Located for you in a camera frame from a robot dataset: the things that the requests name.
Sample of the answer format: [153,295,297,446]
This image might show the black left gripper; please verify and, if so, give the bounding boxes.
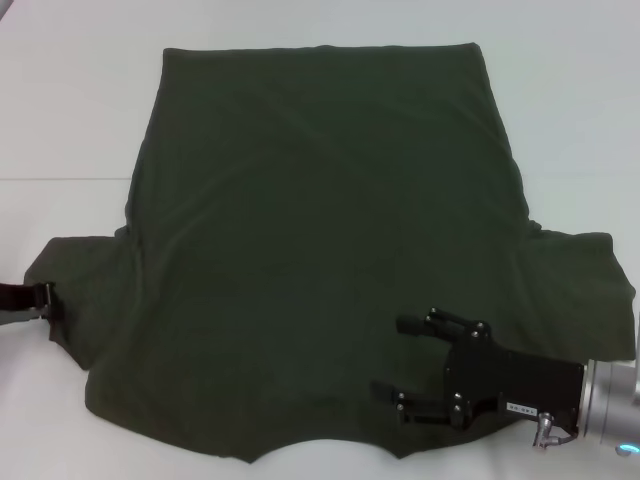
[0,280,56,327]

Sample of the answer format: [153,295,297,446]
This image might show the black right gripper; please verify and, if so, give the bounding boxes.
[369,307,586,435]

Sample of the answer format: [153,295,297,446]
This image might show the dark green t-shirt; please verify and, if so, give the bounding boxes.
[23,42,637,464]

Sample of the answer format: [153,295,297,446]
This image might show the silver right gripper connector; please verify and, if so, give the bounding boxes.
[531,412,557,447]

